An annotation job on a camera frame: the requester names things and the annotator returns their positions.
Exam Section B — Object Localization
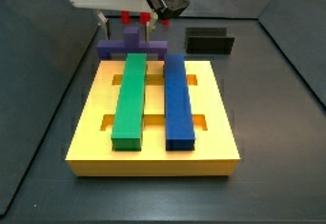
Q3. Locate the purple three-legged block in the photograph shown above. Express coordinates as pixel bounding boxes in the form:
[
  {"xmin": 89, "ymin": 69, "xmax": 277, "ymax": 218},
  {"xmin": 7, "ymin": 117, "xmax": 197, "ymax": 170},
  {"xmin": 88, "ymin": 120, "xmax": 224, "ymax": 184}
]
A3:
[{"xmin": 96, "ymin": 26, "xmax": 168, "ymax": 60}]

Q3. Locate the green long bar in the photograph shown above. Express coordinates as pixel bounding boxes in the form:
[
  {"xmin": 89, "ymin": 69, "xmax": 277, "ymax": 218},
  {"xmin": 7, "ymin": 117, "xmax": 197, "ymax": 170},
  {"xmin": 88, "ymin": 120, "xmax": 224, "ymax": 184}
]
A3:
[{"xmin": 110, "ymin": 53, "xmax": 146, "ymax": 152}]

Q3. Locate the red three-legged block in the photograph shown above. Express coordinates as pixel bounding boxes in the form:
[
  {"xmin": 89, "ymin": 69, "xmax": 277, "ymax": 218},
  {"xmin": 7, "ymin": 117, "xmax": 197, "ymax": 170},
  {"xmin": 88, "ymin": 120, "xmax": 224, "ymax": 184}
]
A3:
[{"xmin": 120, "ymin": 10, "xmax": 169, "ymax": 26}]

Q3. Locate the yellow slotted board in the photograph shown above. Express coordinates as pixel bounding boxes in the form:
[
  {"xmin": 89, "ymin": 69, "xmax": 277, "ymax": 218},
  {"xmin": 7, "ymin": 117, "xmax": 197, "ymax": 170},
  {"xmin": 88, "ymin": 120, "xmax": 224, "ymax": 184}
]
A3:
[{"xmin": 66, "ymin": 61, "xmax": 240, "ymax": 176}]

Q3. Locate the blue long bar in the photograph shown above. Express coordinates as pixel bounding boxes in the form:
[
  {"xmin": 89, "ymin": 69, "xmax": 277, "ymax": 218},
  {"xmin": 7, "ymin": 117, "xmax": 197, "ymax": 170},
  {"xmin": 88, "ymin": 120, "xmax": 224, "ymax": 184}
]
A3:
[{"xmin": 162, "ymin": 54, "xmax": 194, "ymax": 151}]

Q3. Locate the black angle bracket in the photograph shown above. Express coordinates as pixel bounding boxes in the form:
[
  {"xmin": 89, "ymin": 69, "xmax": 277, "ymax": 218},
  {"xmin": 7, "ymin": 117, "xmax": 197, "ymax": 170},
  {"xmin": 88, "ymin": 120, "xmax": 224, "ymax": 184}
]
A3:
[{"xmin": 184, "ymin": 28, "xmax": 233, "ymax": 54}]

